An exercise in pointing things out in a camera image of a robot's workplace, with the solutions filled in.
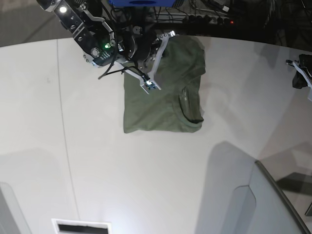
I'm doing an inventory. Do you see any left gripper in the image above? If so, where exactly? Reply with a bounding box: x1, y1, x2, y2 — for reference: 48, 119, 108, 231
286, 54, 312, 101

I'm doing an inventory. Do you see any black power strip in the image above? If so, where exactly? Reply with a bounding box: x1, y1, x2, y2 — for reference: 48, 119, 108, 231
146, 12, 236, 26

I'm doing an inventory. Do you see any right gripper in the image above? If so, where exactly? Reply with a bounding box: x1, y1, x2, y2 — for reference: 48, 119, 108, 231
97, 24, 176, 95

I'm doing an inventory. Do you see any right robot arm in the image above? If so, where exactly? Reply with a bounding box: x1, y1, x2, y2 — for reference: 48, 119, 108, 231
37, 0, 176, 92

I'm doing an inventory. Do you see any green t-shirt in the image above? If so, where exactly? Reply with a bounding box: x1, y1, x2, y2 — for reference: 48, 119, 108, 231
123, 36, 206, 133

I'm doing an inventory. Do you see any blue box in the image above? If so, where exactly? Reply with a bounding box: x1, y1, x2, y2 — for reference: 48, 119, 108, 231
109, 0, 175, 7

